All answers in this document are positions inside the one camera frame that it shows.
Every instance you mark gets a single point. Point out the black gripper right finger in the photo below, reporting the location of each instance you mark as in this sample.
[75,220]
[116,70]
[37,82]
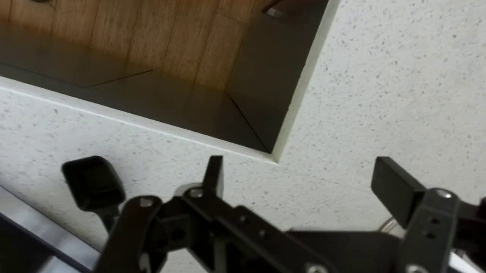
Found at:
[430,221]

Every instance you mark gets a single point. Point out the black power plug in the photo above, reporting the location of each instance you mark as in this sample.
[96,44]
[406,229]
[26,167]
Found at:
[93,182]

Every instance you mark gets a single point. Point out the dark base cabinet with drawers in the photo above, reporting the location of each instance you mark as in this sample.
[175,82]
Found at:
[126,95]

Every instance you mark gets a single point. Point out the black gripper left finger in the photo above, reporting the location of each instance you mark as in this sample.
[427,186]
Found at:
[167,232]

